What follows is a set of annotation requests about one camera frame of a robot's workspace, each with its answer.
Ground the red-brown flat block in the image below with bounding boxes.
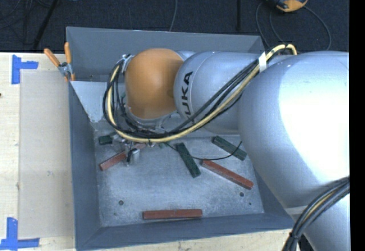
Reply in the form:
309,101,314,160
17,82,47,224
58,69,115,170
142,209,204,221
99,143,147,172
199,159,255,191

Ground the dark green flat block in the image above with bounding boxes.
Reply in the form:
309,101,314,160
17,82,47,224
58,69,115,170
211,135,248,161
98,135,115,146
175,142,202,179

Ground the grey metal bin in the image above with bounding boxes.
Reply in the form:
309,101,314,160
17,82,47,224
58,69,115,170
66,26,296,251

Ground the pale flat board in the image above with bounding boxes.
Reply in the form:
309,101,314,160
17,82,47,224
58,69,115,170
18,69,76,240

